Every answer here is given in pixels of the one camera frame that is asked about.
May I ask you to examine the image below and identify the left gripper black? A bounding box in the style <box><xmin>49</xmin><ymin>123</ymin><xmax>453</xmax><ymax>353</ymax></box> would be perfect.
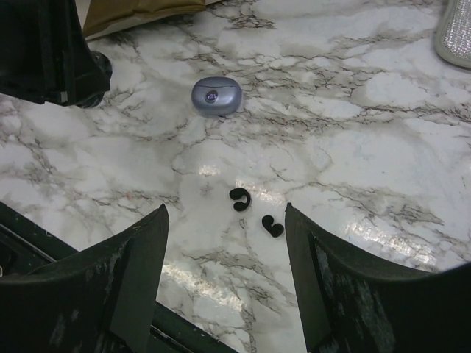
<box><xmin>1</xmin><ymin>1</ymin><xmax>110</xmax><ymax>105</ymax></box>

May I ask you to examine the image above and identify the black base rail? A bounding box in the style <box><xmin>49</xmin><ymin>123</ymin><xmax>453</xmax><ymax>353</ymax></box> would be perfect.
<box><xmin>1</xmin><ymin>205</ymin><xmax>229</xmax><ymax>352</ymax></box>

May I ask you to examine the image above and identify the brown blue snack bag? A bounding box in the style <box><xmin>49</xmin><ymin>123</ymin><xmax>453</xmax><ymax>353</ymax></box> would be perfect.
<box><xmin>82</xmin><ymin>0</ymin><xmax>206</xmax><ymax>37</ymax></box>

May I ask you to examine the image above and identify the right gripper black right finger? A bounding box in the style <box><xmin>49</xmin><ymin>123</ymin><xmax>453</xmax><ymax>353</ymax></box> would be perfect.
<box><xmin>285</xmin><ymin>205</ymin><xmax>470</xmax><ymax>352</ymax></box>

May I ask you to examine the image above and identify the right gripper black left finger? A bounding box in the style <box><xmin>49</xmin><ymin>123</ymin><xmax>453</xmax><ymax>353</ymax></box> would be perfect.
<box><xmin>1</xmin><ymin>206</ymin><xmax>169</xmax><ymax>352</ymax></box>

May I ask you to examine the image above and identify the purple earbud charging case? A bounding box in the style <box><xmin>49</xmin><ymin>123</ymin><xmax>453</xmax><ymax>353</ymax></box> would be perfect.
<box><xmin>191</xmin><ymin>76</ymin><xmax>243</xmax><ymax>116</ymax></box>

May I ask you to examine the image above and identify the black earbud charging case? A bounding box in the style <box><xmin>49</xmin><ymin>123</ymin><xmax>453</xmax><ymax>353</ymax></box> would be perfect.
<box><xmin>79</xmin><ymin>51</ymin><xmax>113</xmax><ymax>109</ymax></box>

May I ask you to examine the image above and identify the silver glitter pouch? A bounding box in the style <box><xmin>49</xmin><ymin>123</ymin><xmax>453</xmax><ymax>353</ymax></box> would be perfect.
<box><xmin>434</xmin><ymin>0</ymin><xmax>470</xmax><ymax>70</ymax></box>

